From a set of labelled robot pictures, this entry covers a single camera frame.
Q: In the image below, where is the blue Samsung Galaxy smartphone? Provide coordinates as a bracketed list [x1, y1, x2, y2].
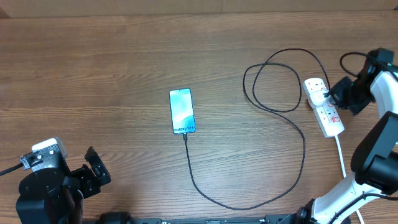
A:
[169, 88, 196, 134]

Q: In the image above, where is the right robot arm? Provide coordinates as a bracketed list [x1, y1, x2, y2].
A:
[281, 48, 397, 223]

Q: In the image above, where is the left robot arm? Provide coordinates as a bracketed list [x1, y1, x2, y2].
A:
[16, 144, 111, 223]

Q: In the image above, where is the white charger plug adapter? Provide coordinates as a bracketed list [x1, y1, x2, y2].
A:
[308, 90, 331, 108]

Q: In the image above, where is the white power strip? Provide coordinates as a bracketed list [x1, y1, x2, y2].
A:
[303, 78, 345, 138]

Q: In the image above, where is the white power strip cord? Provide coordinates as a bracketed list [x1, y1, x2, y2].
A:
[334, 135, 365, 224]

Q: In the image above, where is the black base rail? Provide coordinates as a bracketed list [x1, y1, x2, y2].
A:
[74, 211, 352, 224]

